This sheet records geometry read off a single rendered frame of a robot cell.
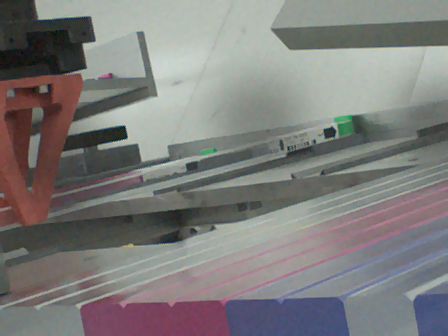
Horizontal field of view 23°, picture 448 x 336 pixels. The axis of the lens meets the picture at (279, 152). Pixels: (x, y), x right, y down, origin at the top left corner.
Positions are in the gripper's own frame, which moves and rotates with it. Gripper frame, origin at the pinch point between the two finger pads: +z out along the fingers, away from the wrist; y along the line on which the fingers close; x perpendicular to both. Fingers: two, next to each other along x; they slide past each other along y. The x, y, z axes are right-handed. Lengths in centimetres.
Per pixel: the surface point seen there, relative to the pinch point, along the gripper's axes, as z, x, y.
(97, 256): 1.4, -8.8, 16.4
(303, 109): -1, 130, -86
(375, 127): 0.0, 29.9, 1.9
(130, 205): 1.6, 10.9, -3.8
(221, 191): 1.4, 10.9, 4.1
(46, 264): 1.4, -9.5, 14.3
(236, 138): -0.9, 29.8, -11.5
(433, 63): -5, 134, -58
